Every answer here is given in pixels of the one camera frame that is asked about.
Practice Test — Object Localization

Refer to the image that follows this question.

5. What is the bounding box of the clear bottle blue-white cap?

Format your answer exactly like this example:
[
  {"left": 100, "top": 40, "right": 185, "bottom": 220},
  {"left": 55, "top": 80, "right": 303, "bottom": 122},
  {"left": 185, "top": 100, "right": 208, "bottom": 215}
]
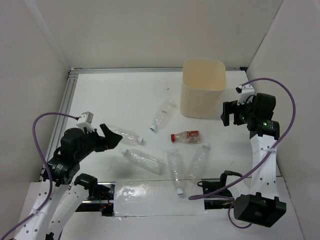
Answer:
[{"left": 107, "top": 125, "right": 144, "bottom": 146}]

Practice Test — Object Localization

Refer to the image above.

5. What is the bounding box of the red cap labelled bottle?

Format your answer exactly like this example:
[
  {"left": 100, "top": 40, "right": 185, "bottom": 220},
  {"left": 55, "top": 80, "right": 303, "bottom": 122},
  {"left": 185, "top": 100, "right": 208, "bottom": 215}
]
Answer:
[{"left": 170, "top": 130, "right": 201, "bottom": 144}]

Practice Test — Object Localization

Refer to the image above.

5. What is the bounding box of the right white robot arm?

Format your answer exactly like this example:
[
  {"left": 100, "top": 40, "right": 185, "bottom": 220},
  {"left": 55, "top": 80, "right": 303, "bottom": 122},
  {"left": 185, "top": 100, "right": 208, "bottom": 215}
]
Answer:
[{"left": 218, "top": 93, "right": 287, "bottom": 228}]

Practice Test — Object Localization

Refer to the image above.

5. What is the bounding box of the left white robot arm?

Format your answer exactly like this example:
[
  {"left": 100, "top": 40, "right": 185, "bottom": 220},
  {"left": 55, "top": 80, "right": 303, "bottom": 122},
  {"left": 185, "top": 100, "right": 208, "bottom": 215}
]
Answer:
[{"left": 14, "top": 124, "right": 123, "bottom": 240}]

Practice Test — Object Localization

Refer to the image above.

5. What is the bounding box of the beige plastic bin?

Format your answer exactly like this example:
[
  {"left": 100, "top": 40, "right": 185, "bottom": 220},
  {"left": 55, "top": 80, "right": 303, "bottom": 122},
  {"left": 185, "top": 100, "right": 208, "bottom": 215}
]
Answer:
[{"left": 180, "top": 58, "right": 226, "bottom": 119}]

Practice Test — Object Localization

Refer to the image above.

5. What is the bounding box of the clear bottle centre vertical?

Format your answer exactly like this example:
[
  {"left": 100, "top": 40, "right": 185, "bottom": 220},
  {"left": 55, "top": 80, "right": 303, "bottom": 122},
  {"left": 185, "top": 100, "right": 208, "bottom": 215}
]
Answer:
[{"left": 166, "top": 149, "right": 185, "bottom": 197}]

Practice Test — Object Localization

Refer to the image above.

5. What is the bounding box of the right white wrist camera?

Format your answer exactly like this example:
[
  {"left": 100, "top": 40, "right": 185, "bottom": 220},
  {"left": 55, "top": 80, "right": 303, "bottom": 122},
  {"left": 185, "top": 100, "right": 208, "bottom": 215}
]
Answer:
[{"left": 235, "top": 84, "right": 255, "bottom": 106}]

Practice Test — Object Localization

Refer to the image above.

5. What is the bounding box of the aluminium frame rail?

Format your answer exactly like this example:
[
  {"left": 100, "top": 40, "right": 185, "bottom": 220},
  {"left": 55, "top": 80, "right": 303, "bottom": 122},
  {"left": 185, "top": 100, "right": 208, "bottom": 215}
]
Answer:
[{"left": 37, "top": 66, "right": 247, "bottom": 182}]

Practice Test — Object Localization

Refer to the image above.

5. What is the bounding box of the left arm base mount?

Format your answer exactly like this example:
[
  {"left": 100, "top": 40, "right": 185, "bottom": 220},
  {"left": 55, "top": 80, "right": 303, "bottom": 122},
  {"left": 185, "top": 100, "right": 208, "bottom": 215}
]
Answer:
[{"left": 76, "top": 182, "right": 116, "bottom": 217}]

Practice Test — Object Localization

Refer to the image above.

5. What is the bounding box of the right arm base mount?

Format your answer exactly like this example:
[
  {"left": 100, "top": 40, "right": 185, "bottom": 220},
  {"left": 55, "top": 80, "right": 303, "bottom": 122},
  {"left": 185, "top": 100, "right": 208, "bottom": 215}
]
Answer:
[{"left": 197, "top": 170, "right": 243, "bottom": 210}]

